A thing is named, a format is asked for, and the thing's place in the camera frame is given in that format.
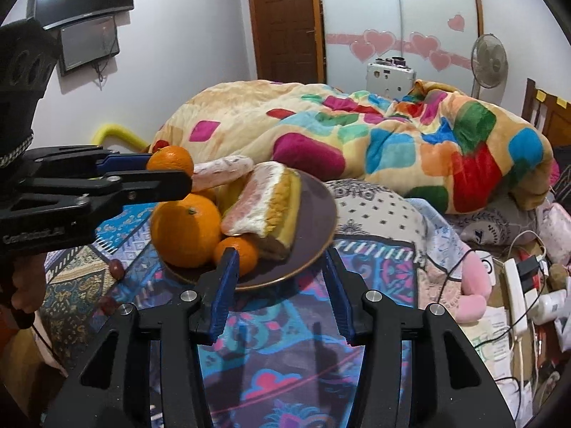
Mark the frosted sliding wardrobe door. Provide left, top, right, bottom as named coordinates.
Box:
left=397, top=0, right=482, bottom=94
left=319, top=0, right=404, bottom=86

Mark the blue patterned cloth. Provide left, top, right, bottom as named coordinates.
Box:
left=38, top=207, right=429, bottom=428

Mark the yellow foam tube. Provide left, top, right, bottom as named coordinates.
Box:
left=91, top=124, right=150, bottom=152

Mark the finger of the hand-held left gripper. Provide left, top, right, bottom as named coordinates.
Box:
left=9, top=169, right=193, bottom=224
left=27, top=145, right=155, bottom=179

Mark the large orange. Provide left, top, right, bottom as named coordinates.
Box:
left=149, top=193, right=223, bottom=269
left=146, top=145, right=195, bottom=178

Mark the white cable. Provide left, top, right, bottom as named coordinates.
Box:
left=509, top=229, right=549, bottom=264

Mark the brown wooden door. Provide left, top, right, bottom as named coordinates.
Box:
left=246, top=0, right=324, bottom=83

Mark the standing electric fan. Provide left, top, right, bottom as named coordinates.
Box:
left=470, top=33, right=508, bottom=99

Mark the pink plush toy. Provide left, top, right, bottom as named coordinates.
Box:
left=446, top=241, right=491, bottom=322

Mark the pink pomelo slice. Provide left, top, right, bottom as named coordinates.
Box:
left=192, top=155, right=255, bottom=192
left=221, top=161, right=302, bottom=244

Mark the brown round plate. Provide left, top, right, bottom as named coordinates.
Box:
left=161, top=172, right=338, bottom=292

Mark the pink spotted cloth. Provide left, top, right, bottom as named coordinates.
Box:
left=540, top=203, right=571, bottom=268

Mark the grey dotted pillow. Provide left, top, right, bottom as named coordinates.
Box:
left=325, top=178, right=451, bottom=250

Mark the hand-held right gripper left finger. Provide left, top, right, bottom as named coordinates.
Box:
left=42, top=247, right=242, bottom=428

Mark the colourful patchwork blanket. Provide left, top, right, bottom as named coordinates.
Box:
left=149, top=79, right=556, bottom=215

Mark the small black wall monitor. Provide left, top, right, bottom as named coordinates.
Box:
left=58, top=14, right=121, bottom=76

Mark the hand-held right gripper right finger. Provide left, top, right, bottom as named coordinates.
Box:
left=322, top=247, right=518, bottom=428

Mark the wooden bed headboard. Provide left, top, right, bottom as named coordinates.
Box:
left=522, top=78, right=571, bottom=148

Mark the white plastic bottle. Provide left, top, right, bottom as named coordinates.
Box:
left=533, top=289, right=568, bottom=325

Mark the person's left hand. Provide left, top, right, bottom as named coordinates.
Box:
left=0, top=252, right=47, bottom=322

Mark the white power strip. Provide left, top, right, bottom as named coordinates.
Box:
left=503, top=259, right=531, bottom=336

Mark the white box appliance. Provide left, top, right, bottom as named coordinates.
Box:
left=367, top=62, right=418, bottom=99

